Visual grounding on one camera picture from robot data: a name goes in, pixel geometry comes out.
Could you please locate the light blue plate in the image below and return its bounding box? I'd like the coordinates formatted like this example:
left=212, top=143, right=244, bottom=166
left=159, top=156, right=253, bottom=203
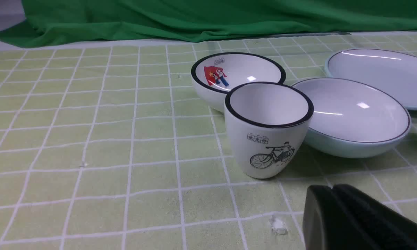
left=324, top=48, right=417, bottom=111

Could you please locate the light blue bowl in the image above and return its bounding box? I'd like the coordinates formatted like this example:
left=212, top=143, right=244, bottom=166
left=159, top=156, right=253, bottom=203
left=293, top=77, right=411, bottom=158

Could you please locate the white bowl with picture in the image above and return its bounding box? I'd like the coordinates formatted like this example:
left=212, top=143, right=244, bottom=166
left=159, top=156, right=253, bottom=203
left=190, top=52, right=287, bottom=113

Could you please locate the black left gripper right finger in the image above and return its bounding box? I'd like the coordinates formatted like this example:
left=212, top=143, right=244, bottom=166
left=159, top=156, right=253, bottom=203
left=333, top=184, right=417, bottom=250

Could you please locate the green checkered tablecloth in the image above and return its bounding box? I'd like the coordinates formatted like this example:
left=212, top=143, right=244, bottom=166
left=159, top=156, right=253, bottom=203
left=0, top=33, right=417, bottom=250

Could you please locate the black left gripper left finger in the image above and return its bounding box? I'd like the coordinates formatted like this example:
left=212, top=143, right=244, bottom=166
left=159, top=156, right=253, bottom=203
left=303, top=185, right=368, bottom=250

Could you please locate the white cup with bicycle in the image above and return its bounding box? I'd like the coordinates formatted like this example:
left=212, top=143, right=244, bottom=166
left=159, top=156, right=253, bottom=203
left=224, top=81, right=314, bottom=179

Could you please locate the green backdrop cloth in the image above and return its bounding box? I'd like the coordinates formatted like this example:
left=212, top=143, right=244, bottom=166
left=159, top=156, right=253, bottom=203
left=0, top=0, right=417, bottom=48

